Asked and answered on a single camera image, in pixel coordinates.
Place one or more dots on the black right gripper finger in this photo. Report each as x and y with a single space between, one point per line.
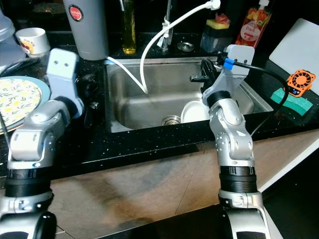
206 68
212 68

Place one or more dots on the white bowl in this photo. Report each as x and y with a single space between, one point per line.
194 112

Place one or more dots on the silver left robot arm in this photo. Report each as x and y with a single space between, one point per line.
32 144

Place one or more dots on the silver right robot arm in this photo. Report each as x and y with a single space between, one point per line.
234 139

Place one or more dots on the dark sponge holder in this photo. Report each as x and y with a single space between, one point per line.
214 40

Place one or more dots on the round metal cap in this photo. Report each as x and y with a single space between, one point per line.
185 46

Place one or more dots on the yellow sponge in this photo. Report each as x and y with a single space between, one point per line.
213 24

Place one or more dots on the pink scrubber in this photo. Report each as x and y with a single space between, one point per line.
223 19

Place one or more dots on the steel sink drain strainer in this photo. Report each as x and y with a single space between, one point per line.
171 120

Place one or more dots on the grey tumbler with red logo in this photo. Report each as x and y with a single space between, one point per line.
90 37

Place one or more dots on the stainless steel sink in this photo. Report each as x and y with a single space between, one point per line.
149 102

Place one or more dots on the red dish soap bottle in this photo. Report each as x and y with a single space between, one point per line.
254 25

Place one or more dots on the steel faucet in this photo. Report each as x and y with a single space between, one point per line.
168 15

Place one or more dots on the floral plate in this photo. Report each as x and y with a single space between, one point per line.
20 99

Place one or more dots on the yellow oil bottle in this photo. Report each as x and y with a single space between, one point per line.
129 35

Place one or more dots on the white printed mug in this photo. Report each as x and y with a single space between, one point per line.
34 41

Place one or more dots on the green sponge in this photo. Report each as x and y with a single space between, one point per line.
291 104

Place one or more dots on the white cutting board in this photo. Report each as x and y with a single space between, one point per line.
299 47

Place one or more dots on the small orange fan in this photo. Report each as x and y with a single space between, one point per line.
301 81

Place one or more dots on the beige cabinet door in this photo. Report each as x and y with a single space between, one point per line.
139 189

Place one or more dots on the white stacked containers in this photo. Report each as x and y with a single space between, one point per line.
5 32

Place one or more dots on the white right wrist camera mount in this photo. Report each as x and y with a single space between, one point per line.
232 77

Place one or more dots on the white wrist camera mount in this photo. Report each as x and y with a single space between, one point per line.
232 77
62 74

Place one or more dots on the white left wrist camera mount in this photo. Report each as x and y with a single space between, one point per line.
62 74

